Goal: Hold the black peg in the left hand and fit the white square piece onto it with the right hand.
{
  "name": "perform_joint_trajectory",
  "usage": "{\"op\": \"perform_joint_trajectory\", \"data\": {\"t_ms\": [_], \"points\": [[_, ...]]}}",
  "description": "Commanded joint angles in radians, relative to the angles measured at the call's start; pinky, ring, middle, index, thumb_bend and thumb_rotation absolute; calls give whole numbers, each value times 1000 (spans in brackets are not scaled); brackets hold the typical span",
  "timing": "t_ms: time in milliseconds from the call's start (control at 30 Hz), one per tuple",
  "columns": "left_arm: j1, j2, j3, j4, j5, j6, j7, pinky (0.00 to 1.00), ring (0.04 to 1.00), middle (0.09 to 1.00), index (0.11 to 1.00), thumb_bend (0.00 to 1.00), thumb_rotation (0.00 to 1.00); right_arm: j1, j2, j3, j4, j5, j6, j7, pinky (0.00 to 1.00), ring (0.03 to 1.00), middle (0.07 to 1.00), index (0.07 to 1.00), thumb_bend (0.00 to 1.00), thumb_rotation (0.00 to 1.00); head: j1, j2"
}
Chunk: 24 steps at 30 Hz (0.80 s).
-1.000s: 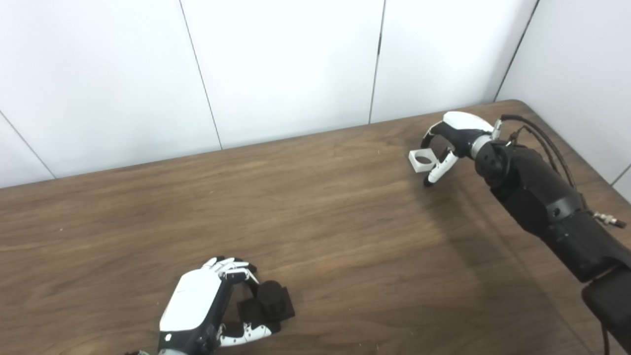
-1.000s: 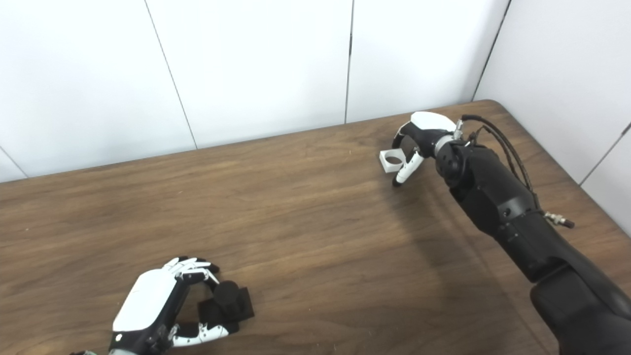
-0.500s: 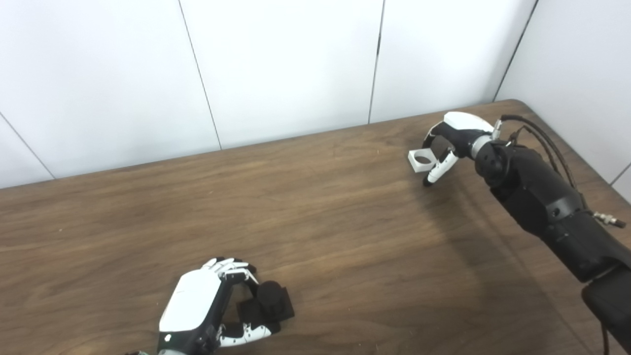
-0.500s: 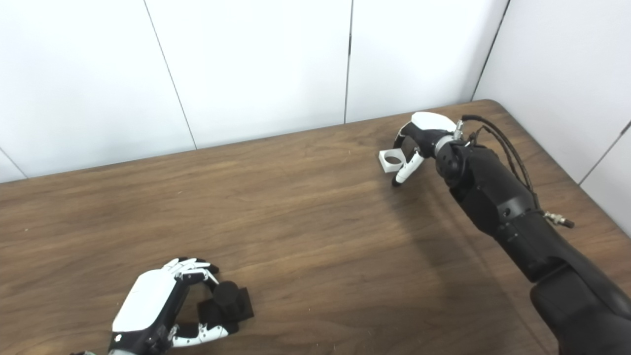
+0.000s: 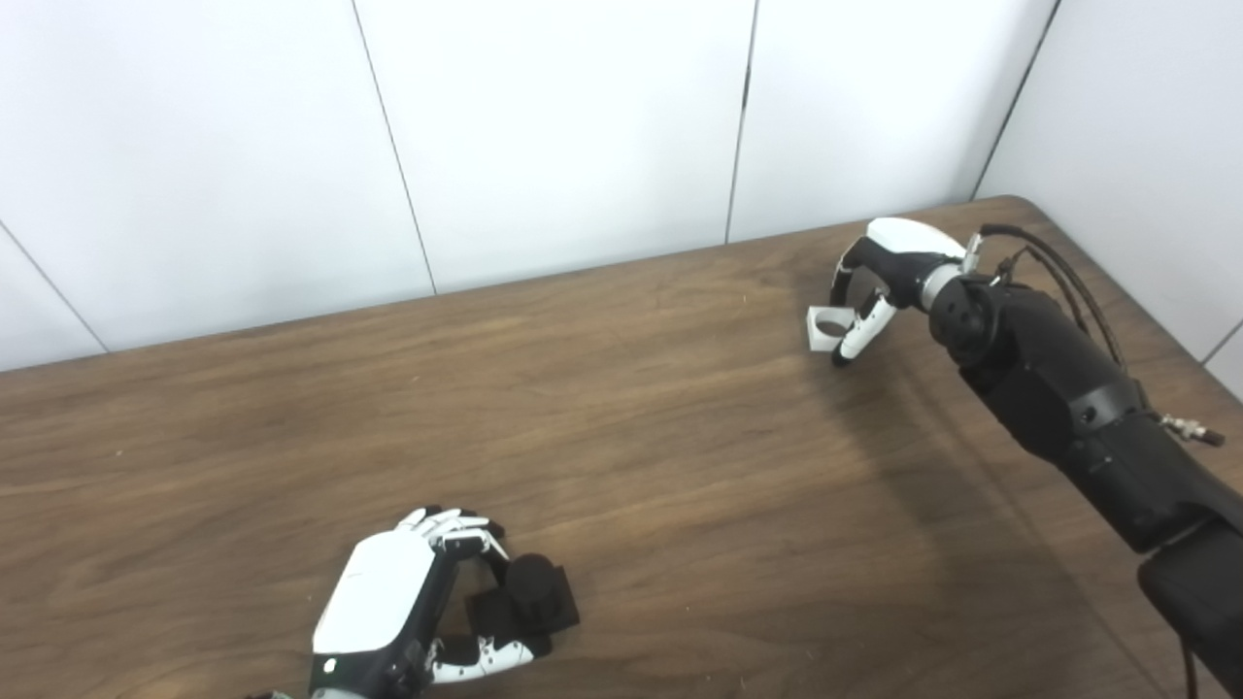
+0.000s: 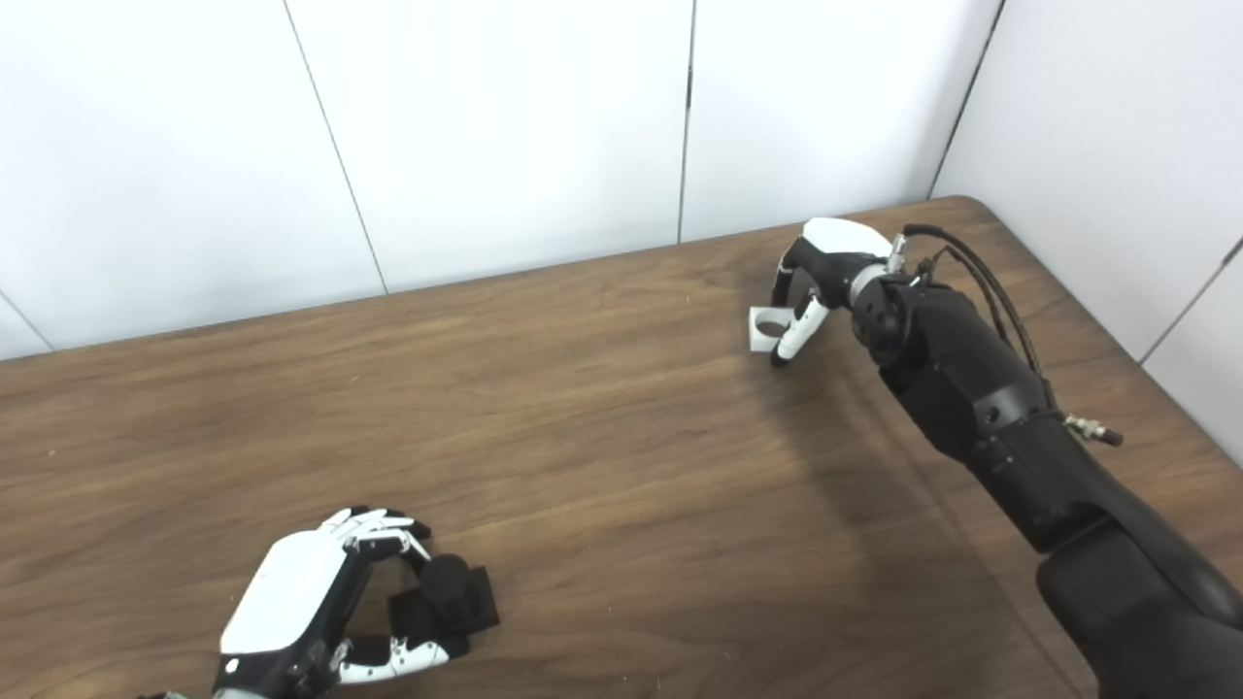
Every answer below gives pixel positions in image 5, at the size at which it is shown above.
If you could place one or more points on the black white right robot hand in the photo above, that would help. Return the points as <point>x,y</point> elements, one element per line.
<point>908,248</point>

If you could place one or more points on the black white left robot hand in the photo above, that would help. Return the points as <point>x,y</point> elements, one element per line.
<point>379,602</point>

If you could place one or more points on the white square piece with hole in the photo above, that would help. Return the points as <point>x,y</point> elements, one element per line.
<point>818,338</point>

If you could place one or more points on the black peg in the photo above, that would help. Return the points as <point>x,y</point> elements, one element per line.
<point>534,592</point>

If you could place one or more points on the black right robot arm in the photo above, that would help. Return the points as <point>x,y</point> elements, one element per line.
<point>1068,388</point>

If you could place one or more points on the silver forearm connector plug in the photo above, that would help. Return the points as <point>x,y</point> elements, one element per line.
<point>1190,429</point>

